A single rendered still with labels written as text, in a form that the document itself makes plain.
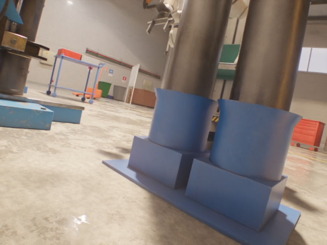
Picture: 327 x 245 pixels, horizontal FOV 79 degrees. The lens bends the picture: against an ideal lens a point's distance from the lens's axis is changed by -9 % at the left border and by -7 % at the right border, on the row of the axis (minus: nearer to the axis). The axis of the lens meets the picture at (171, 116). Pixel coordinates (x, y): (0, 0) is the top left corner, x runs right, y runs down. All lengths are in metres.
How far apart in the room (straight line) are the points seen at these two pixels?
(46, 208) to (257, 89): 0.68
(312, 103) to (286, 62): 12.85
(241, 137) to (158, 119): 0.35
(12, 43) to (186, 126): 1.14
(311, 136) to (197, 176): 6.74
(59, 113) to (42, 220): 1.36
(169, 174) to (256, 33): 0.58
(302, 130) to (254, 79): 6.82
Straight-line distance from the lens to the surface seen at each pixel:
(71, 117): 1.91
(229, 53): 1.87
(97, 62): 5.10
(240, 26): 2.04
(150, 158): 0.89
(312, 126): 7.42
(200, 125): 0.86
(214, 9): 0.96
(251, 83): 0.73
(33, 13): 1.88
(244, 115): 0.69
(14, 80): 1.82
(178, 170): 0.80
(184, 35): 0.93
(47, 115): 1.47
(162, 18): 1.53
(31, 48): 1.71
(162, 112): 0.87
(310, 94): 13.69
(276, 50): 0.76
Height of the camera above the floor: 0.30
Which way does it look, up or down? 2 degrees down
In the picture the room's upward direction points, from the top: 13 degrees clockwise
